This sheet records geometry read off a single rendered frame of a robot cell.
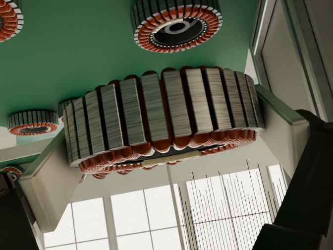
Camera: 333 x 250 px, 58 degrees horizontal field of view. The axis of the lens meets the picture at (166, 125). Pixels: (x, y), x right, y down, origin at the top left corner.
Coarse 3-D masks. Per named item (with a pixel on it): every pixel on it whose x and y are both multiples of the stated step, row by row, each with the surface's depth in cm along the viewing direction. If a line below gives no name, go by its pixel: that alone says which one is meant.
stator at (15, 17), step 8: (0, 0) 26; (8, 0) 26; (16, 0) 28; (0, 8) 27; (8, 8) 27; (16, 8) 28; (0, 16) 28; (8, 16) 28; (16, 16) 29; (0, 24) 29; (8, 24) 29; (16, 24) 29; (0, 32) 30; (8, 32) 30; (16, 32) 31; (0, 40) 31
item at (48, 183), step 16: (64, 144) 17; (48, 160) 14; (64, 160) 16; (32, 176) 13; (48, 176) 14; (64, 176) 16; (80, 176) 18; (32, 192) 13; (48, 192) 14; (64, 192) 16; (32, 208) 13; (48, 208) 14; (64, 208) 15; (48, 224) 14
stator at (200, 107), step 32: (96, 96) 13; (128, 96) 13; (160, 96) 12; (192, 96) 13; (224, 96) 14; (256, 96) 16; (64, 128) 16; (96, 128) 13; (128, 128) 12; (160, 128) 12; (192, 128) 13; (224, 128) 13; (256, 128) 15; (96, 160) 14; (128, 160) 20; (160, 160) 21
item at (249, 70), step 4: (248, 52) 58; (248, 56) 60; (248, 60) 62; (248, 64) 65; (252, 64) 65; (248, 68) 67; (252, 68) 68; (244, 72) 70; (248, 72) 70; (252, 72) 71; (252, 76) 74; (0, 128) 78; (4, 128) 79; (0, 132) 82; (4, 132) 82; (8, 132) 83; (0, 136) 86
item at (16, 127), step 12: (60, 108) 65; (12, 120) 66; (24, 120) 66; (36, 120) 66; (48, 120) 68; (60, 120) 68; (12, 132) 69; (24, 132) 72; (36, 132) 74; (48, 132) 75
